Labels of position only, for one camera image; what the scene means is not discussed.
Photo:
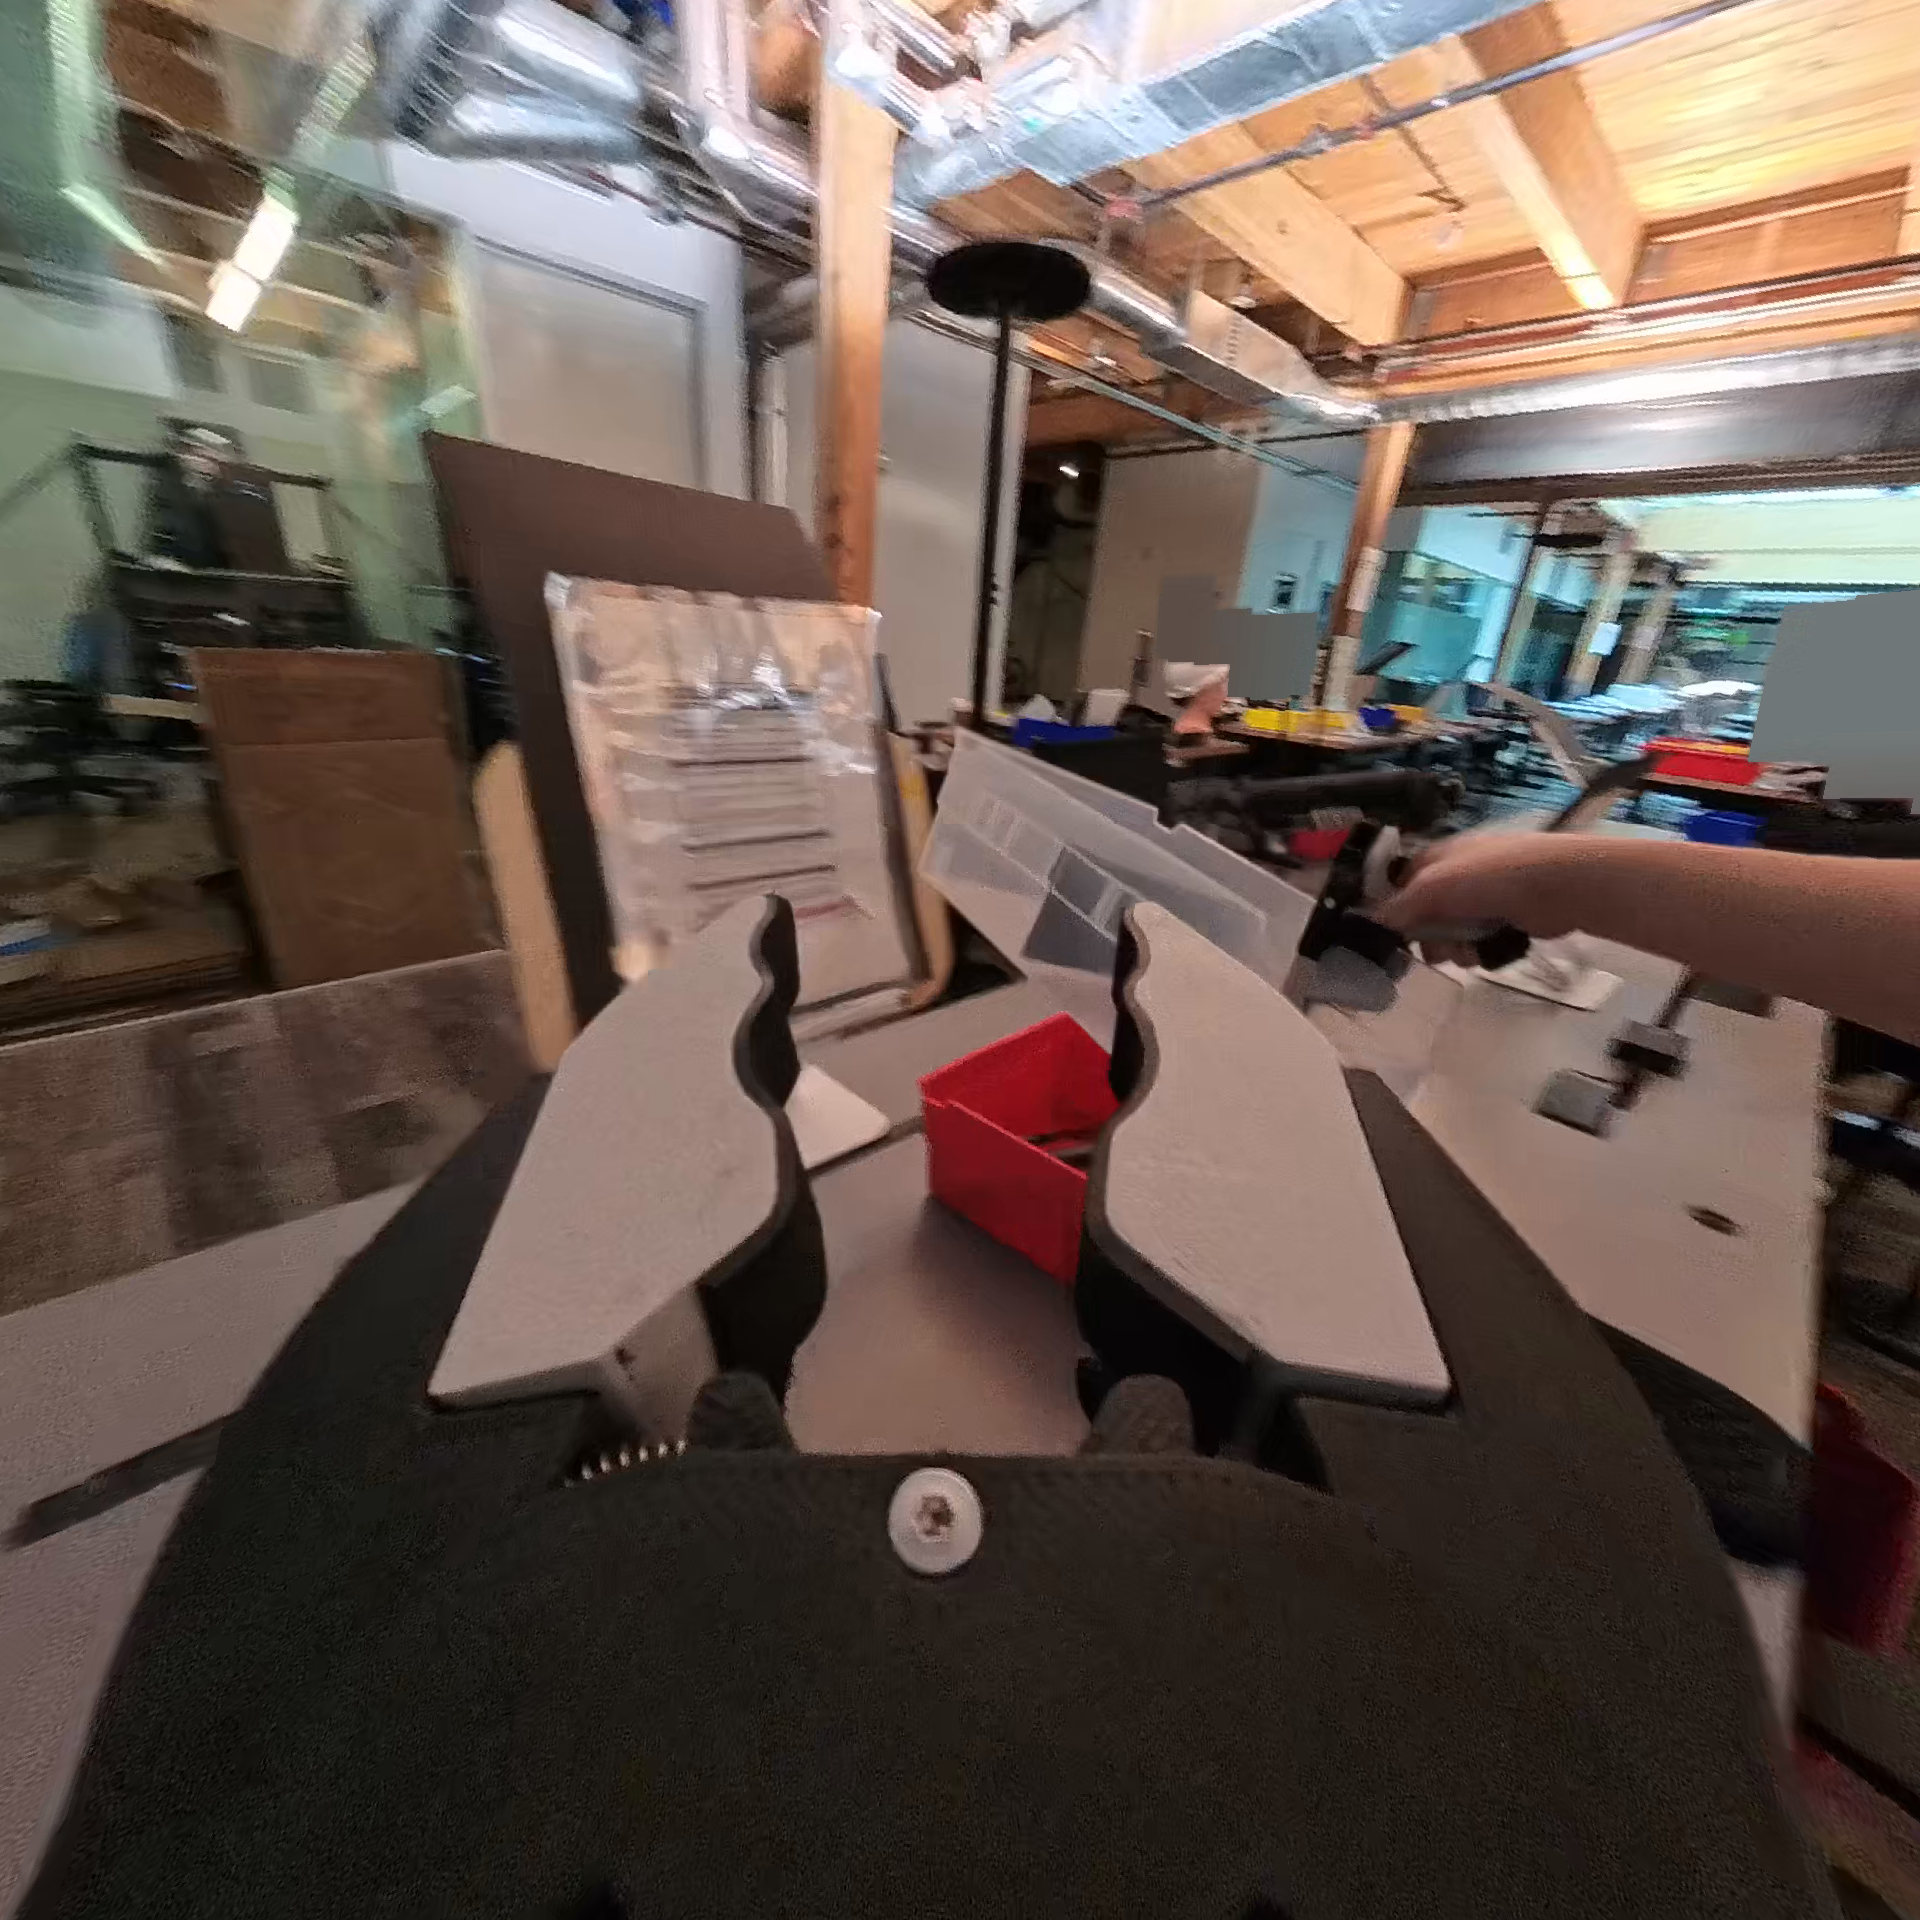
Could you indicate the flexible silver duct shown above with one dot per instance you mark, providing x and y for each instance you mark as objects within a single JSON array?
[{"x": 1274, "y": 375}]

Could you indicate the white door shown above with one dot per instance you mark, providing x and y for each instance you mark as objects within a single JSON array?
[{"x": 585, "y": 375}]

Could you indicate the silver spiral duct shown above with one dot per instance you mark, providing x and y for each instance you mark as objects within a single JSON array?
[{"x": 555, "y": 60}]

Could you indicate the red plastic bin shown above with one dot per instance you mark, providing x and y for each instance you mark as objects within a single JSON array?
[
  {"x": 1004, "y": 1154},
  {"x": 1703, "y": 763}
]

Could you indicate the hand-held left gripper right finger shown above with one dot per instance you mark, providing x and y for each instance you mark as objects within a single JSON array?
[{"x": 1260, "y": 1184}]

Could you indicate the grey rectangular duct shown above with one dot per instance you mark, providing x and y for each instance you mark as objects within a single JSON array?
[{"x": 1201, "y": 82}]

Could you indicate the wooden post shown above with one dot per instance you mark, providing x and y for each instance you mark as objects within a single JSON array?
[{"x": 855, "y": 375}]

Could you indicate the person's right forearm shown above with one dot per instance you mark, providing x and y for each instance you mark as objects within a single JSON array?
[{"x": 1770, "y": 930}]

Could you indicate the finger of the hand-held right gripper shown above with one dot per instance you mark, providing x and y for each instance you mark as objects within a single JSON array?
[{"x": 1359, "y": 991}]

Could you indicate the black floor pole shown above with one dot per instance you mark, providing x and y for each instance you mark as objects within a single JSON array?
[{"x": 1002, "y": 450}]

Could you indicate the instruction board stand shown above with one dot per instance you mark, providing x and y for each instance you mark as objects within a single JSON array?
[
  {"x": 1568, "y": 968},
  {"x": 704, "y": 750}
]

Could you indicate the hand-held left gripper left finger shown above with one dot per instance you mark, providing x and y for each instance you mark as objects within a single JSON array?
[{"x": 630, "y": 1171}]

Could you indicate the black metal shelf rack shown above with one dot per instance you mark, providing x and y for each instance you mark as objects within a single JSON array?
[{"x": 211, "y": 554}]

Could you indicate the person's right hand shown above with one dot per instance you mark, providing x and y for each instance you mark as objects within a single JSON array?
[{"x": 1484, "y": 884}]

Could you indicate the blue plastic bin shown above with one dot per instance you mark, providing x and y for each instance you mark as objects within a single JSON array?
[
  {"x": 1064, "y": 735},
  {"x": 1725, "y": 826}
]

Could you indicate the clear plastic bin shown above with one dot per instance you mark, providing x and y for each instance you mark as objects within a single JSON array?
[{"x": 1050, "y": 840}]

